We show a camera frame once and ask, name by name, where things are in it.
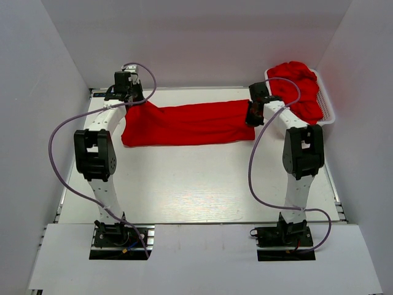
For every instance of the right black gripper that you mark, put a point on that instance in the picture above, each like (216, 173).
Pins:
(253, 114)

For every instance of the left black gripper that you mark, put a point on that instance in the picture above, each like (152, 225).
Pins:
(135, 94)

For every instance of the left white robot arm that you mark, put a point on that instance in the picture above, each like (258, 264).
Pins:
(95, 154)

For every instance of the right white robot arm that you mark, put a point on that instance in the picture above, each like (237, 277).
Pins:
(302, 157)

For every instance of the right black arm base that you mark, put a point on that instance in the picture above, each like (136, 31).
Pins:
(274, 246)

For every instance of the red t shirt pile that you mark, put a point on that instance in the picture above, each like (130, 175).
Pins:
(295, 81)

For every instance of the white plastic basket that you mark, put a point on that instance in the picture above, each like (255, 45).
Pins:
(322, 100)

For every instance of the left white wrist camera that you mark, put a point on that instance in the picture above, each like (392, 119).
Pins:
(133, 69)

